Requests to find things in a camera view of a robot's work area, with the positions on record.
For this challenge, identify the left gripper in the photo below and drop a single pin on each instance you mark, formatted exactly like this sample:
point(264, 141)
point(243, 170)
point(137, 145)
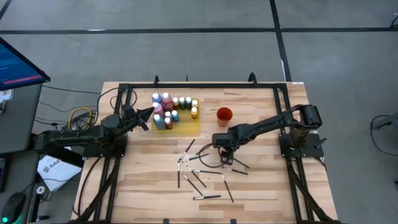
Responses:
point(132, 118)

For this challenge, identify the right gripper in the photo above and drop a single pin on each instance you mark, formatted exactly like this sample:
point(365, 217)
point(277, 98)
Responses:
point(225, 140)

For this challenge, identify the large pink paint bottle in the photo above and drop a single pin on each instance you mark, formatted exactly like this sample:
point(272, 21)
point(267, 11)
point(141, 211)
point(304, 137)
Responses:
point(158, 109)

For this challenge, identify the large dark teal paint bottle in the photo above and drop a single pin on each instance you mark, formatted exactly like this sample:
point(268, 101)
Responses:
point(159, 122)

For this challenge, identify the small pink paint bottle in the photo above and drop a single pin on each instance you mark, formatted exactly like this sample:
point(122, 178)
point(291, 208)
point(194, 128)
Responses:
point(168, 115)

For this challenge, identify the small red paint bottle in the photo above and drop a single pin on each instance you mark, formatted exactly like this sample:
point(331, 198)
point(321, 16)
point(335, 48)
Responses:
point(168, 123)

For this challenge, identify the large red paint bottle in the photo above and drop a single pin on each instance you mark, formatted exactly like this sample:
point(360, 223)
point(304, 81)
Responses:
point(167, 100)

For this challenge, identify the small teal paint bottle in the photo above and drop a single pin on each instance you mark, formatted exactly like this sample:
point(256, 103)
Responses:
point(175, 116)

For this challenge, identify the small orange paint bottle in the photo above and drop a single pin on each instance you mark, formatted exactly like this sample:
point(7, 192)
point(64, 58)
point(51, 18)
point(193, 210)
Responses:
point(176, 103)

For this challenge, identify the small green paint bottle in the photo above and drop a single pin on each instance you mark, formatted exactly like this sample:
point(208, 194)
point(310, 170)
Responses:
point(182, 103)

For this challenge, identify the red-orange plastic cup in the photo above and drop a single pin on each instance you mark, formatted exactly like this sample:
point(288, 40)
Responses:
point(224, 116)

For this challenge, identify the small blue paint bottle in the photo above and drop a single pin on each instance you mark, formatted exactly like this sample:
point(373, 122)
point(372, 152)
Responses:
point(188, 102)

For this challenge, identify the small yellow paint bottle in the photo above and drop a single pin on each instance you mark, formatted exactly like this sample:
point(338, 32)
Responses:
point(195, 104)
point(194, 113)

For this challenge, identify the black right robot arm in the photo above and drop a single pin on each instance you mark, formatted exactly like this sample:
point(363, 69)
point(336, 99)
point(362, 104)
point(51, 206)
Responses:
point(264, 126)

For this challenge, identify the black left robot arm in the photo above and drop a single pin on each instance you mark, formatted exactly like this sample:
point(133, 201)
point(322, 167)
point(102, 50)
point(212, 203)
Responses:
point(74, 137)

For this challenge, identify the yellow translucent plastic bin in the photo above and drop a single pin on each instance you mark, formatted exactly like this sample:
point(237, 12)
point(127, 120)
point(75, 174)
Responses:
point(186, 127)

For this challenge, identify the white table sticker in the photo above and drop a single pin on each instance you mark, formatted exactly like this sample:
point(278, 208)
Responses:
point(298, 82)

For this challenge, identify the white paper booklet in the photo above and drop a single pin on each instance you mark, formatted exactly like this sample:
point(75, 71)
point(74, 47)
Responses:
point(57, 172)

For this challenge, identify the dark gray desk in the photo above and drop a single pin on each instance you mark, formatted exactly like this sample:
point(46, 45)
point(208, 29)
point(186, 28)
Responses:
point(18, 118)

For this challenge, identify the white tape roll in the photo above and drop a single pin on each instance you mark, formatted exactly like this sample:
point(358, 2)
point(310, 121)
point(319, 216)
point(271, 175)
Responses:
point(41, 187)

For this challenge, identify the computer monitor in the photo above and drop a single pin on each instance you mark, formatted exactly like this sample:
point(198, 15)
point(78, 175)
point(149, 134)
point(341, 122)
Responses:
point(15, 67)

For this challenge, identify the white paper note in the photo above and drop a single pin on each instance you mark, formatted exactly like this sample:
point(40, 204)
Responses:
point(5, 96)

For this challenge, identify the black keyboard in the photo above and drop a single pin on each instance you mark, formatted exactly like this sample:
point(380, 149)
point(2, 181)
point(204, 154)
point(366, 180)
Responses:
point(2, 174)

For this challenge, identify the black computer mouse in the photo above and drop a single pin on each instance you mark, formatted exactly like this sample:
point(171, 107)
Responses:
point(12, 207)

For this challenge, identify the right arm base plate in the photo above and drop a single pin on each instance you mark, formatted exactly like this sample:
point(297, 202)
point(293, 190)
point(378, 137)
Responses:
point(284, 149)

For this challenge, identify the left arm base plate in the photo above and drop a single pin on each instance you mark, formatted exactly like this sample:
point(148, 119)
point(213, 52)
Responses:
point(93, 152)

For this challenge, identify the black edge bracket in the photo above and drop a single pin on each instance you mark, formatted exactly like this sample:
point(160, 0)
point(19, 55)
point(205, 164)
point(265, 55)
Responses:
point(233, 221)
point(166, 221)

